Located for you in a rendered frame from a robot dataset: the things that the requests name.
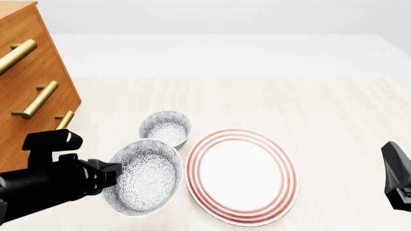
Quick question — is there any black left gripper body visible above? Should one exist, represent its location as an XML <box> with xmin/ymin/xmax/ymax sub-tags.
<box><xmin>59</xmin><ymin>153</ymin><xmax>107</xmax><ymax>196</ymax></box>

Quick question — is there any wooden cabinet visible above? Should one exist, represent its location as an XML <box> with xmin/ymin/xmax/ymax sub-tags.
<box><xmin>0</xmin><ymin>0</ymin><xmax>82</xmax><ymax>173</ymax></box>

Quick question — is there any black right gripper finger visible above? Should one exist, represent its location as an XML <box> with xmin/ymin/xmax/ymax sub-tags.
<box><xmin>380</xmin><ymin>141</ymin><xmax>411</xmax><ymax>193</ymax></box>

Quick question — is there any white plate with red rings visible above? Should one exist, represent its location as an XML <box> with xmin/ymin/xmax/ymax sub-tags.
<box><xmin>184</xmin><ymin>127</ymin><xmax>301</xmax><ymax>227</ymax></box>

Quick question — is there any small grey patterned bowl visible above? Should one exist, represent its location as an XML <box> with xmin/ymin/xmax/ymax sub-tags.
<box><xmin>138</xmin><ymin>110</ymin><xmax>193</xmax><ymax>150</ymax></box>

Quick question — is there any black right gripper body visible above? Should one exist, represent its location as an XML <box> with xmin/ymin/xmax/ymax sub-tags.
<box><xmin>384</xmin><ymin>182</ymin><xmax>411</xmax><ymax>213</ymax></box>

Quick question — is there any brass drawer handle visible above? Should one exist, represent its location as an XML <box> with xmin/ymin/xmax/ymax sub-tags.
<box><xmin>0</xmin><ymin>38</ymin><xmax>39</xmax><ymax>76</ymax></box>
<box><xmin>10</xmin><ymin>80</ymin><xmax>60</xmax><ymax>121</ymax></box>
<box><xmin>54</xmin><ymin>110</ymin><xmax>76</xmax><ymax>131</ymax></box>

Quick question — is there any large grey patterned bowl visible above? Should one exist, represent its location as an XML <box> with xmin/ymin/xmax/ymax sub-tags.
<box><xmin>101</xmin><ymin>139</ymin><xmax>184</xmax><ymax>219</ymax></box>

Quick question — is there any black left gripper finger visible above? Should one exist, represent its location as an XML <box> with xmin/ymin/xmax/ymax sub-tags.
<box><xmin>86</xmin><ymin>158</ymin><xmax>123</xmax><ymax>188</ymax></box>

